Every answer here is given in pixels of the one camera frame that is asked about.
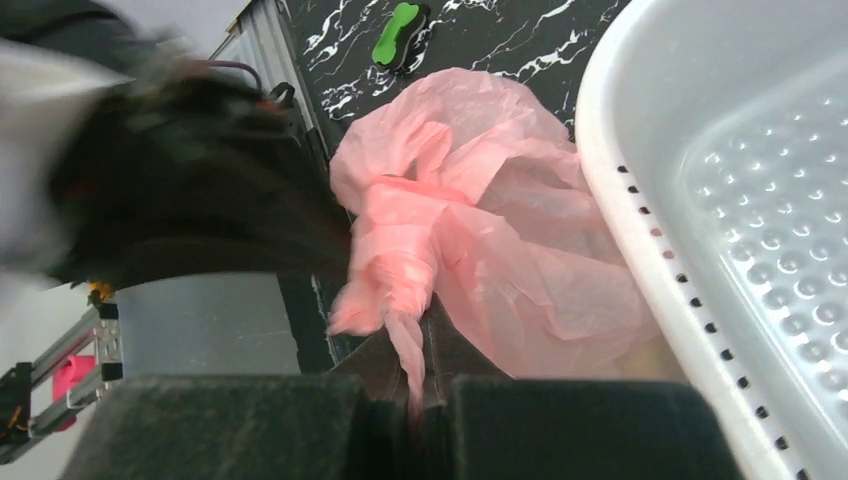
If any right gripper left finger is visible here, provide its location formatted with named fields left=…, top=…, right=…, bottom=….
left=62, top=331, right=399, bottom=479

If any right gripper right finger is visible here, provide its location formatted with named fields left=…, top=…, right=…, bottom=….
left=417, top=305, right=741, bottom=479

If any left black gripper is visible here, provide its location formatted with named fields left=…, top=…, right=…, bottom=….
left=47, top=75, right=351, bottom=285

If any pink plastic bag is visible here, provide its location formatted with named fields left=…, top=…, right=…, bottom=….
left=330, top=68, right=658, bottom=411

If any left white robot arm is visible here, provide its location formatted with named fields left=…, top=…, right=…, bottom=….
left=1, top=1, right=351, bottom=288

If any black marble mat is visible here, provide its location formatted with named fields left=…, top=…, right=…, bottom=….
left=278, top=0, right=631, bottom=372

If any green bone toy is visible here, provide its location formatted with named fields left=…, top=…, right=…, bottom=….
left=371, top=1, right=430, bottom=72

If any white plastic basin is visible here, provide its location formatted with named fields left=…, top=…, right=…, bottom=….
left=576, top=1, right=847, bottom=479

